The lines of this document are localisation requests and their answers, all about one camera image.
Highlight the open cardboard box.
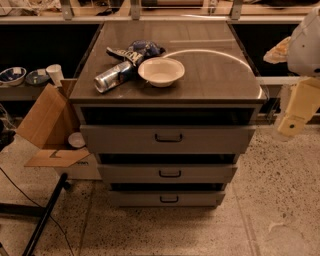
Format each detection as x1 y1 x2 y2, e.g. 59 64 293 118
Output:
16 84 101 180

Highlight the grey bottom drawer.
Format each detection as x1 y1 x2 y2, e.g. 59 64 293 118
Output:
109 191 225 207

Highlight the grey drawer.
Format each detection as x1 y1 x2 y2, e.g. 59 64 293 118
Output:
98 164 238 184
80 125 255 154
109 191 225 207

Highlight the grey drawer cabinet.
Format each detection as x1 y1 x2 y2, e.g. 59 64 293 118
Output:
70 20 266 193

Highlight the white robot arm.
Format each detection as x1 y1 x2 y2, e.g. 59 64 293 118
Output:
277 7 320 137

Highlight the black floor cable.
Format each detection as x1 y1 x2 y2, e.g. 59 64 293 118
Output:
0 166 76 256

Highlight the grey middle drawer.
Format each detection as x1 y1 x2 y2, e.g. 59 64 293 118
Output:
98 164 238 184

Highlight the black metal stand leg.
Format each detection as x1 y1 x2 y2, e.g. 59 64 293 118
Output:
0 173 70 256

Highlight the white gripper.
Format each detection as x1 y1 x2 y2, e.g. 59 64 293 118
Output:
277 77 320 138

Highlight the blue crumpled chip bag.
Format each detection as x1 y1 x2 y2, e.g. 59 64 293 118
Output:
106 40 166 67

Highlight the white paper cup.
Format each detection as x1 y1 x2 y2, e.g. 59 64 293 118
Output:
46 64 64 87

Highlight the small white bowl in box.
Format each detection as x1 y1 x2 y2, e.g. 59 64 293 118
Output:
68 132 85 148

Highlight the silver blue drink can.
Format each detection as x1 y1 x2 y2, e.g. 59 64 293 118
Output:
94 61 135 93

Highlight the grey top drawer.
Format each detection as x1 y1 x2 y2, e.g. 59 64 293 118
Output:
80 125 255 154

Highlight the blue patterned bowl right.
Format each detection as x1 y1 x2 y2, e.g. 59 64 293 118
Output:
25 69 50 86

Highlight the blue patterned bowl left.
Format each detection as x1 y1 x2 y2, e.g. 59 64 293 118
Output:
0 67 27 86

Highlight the blue patterned bowl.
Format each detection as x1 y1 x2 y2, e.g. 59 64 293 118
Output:
0 67 27 86
25 69 50 86

